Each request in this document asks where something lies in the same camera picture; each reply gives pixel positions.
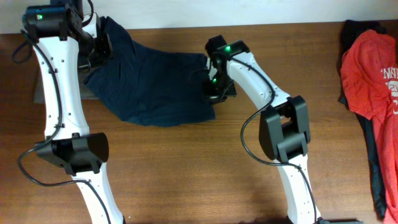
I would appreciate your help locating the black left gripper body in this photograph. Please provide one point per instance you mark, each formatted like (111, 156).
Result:
(95, 51)

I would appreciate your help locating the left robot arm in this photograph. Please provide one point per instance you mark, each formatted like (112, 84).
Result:
(66, 41)

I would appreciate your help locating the red t-shirt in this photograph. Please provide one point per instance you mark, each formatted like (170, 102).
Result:
(369, 79)

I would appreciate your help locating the navy blue shorts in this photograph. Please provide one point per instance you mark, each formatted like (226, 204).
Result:
(149, 87)

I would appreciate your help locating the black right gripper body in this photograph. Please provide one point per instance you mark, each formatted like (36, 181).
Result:
(219, 86)

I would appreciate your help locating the black garment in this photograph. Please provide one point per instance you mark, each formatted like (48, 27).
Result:
(350, 32)

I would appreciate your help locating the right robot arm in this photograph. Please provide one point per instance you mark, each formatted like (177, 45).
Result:
(284, 132)

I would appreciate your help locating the grey folded shorts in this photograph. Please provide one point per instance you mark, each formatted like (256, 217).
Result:
(85, 93)

